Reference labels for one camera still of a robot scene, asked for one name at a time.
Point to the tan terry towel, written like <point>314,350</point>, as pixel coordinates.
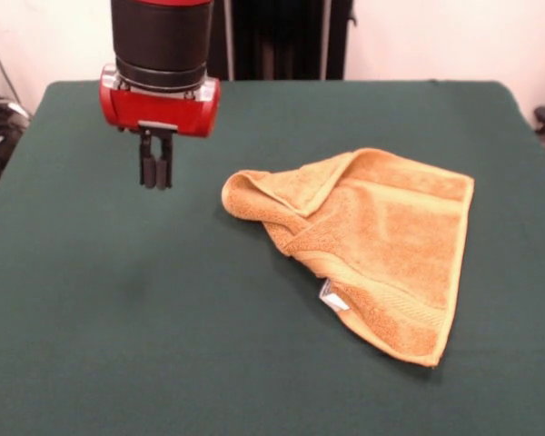
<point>390,236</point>

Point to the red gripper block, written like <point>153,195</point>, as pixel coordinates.
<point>163,113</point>

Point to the dark green table cloth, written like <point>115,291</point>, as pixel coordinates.
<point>141,318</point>

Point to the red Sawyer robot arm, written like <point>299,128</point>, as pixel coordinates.
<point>161,41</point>

